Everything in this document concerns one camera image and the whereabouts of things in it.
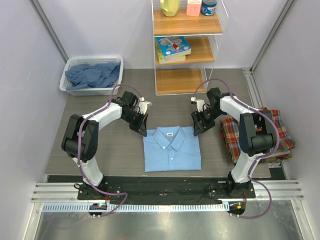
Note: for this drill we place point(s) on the white plastic basket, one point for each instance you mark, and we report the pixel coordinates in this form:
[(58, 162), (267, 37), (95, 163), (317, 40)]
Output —
[(92, 60)]

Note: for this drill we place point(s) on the red plaid folded shirt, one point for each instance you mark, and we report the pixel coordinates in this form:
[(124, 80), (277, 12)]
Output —
[(230, 133)]

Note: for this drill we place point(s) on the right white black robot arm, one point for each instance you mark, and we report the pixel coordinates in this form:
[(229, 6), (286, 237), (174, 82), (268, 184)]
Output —
[(257, 134)]

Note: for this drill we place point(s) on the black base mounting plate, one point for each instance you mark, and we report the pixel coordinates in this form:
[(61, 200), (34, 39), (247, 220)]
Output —
[(146, 190)]

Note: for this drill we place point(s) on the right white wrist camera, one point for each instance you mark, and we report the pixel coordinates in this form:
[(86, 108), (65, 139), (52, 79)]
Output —
[(199, 103)]

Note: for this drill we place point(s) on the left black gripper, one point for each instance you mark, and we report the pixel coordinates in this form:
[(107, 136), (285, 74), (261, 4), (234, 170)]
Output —
[(140, 127)]

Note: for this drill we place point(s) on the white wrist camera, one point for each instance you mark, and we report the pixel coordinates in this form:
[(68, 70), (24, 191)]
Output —
[(199, 103), (143, 105)]

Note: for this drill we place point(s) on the light blue long sleeve shirt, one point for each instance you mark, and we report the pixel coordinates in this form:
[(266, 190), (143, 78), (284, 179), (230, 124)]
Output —
[(169, 149)]

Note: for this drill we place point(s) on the white slotted cable duct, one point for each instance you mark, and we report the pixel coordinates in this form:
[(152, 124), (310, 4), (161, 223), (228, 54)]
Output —
[(96, 207)]

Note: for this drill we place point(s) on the white wire wooden shelf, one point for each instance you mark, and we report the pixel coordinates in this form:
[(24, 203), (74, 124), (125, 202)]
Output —
[(187, 35)]

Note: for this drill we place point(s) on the red white marker pen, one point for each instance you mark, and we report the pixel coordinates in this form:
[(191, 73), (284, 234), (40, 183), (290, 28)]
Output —
[(175, 46)]

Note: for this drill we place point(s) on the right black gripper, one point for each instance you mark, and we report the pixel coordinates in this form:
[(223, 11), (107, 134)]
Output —
[(198, 128)]

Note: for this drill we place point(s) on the dark blue checked shirt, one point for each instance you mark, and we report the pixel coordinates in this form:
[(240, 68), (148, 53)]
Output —
[(86, 76)]

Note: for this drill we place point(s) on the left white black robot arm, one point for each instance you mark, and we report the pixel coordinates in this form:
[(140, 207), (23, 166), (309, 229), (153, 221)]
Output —
[(80, 140)]

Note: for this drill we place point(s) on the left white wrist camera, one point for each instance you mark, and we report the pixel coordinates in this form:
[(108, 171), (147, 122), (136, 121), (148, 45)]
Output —
[(143, 105)]

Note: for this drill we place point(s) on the pink box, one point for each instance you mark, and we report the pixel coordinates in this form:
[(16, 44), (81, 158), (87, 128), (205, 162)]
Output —
[(193, 8)]

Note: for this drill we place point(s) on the blue tin can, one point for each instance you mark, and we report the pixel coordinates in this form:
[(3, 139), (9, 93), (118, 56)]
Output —
[(208, 7)]

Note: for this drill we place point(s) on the yellow bottle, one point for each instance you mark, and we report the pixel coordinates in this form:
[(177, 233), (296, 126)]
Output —
[(170, 7)]

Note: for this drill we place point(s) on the green book underneath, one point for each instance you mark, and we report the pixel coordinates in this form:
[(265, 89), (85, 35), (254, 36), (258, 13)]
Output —
[(160, 59)]

